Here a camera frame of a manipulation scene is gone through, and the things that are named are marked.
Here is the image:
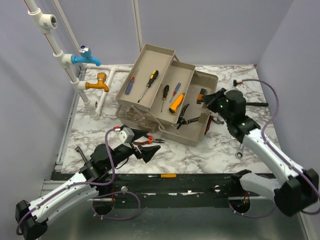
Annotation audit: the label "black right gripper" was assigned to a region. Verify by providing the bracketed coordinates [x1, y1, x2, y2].
[203, 88, 233, 124]

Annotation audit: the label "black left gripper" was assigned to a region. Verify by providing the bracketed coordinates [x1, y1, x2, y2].
[107, 129, 161, 170]

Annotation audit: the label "steel claw hammer black grip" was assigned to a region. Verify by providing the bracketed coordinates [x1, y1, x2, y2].
[246, 102, 269, 107]

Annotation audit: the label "black wire stripper pliers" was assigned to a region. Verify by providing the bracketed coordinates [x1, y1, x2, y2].
[176, 104, 200, 130]

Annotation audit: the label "red tester screwdriver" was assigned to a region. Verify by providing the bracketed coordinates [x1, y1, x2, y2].
[170, 82, 181, 102]

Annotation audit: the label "beige toolbox with clear lid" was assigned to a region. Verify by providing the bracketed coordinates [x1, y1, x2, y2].
[116, 44, 218, 147]

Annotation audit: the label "blue clear tester screwdriver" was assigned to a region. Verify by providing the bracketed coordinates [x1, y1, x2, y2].
[125, 68, 139, 95]

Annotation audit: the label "black yellow large screwdriver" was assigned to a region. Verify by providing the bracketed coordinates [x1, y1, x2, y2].
[137, 70, 159, 103]

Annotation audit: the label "black yellow small screwdriver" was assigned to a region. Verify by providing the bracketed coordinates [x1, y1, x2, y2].
[161, 84, 170, 112]

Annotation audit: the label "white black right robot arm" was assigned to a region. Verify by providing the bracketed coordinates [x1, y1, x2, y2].
[202, 88, 319, 217]

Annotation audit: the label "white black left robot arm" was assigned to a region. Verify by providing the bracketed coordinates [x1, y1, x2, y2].
[15, 125, 161, 240]

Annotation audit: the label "orange black needle-nose pliers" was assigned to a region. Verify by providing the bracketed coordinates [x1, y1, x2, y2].
[133, 135, 165, 146]

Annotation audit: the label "red black utility knife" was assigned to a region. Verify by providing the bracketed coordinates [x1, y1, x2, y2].
[204, 116, 213, 135]

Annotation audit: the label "steel ratchet wrench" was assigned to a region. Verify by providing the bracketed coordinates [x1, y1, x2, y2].
[235, 143, 245, 159]

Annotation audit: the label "orange water tap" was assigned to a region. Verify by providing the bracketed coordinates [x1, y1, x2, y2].
[85, 72, 109, 92]

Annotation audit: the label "blue water tap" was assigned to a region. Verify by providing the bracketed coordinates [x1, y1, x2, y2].
[71, 45, 101, 67]

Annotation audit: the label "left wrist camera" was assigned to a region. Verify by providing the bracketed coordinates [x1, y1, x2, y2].
[114, 127, 135, 144]

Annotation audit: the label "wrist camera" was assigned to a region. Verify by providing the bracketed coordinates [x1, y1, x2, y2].
[114, 127, 135, 144]
[232, 79, 243, 88]

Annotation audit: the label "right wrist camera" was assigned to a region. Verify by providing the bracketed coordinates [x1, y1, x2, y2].
[232, 79, 243, 88]

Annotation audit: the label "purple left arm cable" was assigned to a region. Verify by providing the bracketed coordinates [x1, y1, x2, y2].
[16, 126, 141, 236]

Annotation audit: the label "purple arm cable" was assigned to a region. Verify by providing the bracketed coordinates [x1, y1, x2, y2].
[16, 126, 141, 236]
[228, 78, 320, 220]

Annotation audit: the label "orange handled screwdriver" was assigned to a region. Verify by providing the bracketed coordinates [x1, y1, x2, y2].
[147, 173, 177, 179]

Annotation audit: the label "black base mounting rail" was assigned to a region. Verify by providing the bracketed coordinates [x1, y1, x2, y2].
[50, 172, 293, 210]

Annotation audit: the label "grey metal t-handle tool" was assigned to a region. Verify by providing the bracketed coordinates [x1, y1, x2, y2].
[75, 146, 88, 163]

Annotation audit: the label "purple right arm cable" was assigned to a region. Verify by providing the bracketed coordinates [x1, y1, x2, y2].
[228, 78, 320, 220]

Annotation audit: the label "white pvc pipe frame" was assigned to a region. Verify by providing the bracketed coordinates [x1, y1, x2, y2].
[24, 0, 132, 120]

